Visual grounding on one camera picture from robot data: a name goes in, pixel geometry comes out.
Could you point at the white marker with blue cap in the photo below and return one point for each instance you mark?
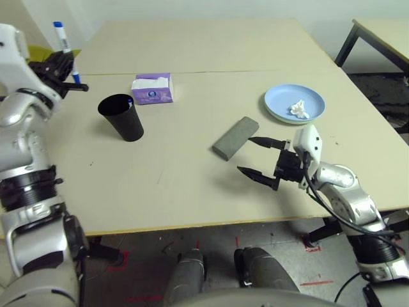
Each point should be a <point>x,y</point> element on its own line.
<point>64,38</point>

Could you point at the grey left robot leg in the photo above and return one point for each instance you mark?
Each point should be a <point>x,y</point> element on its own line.
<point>188,278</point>

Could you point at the grey robot leg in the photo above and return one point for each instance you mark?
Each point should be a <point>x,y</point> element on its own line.
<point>188,278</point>
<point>262,272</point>

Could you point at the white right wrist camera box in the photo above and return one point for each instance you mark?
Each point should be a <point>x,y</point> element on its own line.
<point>308,142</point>

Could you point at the black plastic cup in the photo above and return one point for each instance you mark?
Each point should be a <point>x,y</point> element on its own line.
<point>123,121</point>

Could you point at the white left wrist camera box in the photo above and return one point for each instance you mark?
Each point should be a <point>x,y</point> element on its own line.
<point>16,60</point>

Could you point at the white tissue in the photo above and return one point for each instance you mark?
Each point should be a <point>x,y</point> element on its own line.
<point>298,109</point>

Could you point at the beige side table black legs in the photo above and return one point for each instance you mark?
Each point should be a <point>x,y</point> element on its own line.
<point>383,41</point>

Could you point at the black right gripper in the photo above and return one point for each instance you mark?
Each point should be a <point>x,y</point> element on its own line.
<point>289,168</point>

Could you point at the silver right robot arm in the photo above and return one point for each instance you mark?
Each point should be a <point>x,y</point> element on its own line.
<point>351,198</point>

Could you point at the grey right robot leg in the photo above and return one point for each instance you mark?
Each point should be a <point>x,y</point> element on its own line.
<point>262,272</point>

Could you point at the white marker with black tip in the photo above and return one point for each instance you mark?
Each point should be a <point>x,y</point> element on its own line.
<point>129,103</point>

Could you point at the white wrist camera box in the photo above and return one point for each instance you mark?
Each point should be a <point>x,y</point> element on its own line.
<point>308,142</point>
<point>16,60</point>

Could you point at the black table base bar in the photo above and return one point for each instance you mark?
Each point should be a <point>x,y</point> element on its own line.
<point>329,231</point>
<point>102,249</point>

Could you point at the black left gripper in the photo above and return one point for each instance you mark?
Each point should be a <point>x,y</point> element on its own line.
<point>48,76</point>

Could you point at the yellow-green chair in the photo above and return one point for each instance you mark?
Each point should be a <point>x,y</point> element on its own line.
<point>40,52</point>

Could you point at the grey robot torso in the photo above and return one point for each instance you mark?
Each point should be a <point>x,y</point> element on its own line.
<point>249,300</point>

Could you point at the purple tissue box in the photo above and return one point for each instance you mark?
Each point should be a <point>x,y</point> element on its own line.
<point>153,92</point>

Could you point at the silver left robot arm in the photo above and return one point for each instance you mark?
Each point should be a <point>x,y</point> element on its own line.
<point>28,153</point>

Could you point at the grey glasses case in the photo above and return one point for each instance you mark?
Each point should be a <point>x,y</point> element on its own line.
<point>236,137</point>

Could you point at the blue plate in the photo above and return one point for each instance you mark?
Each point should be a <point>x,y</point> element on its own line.
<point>287,99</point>

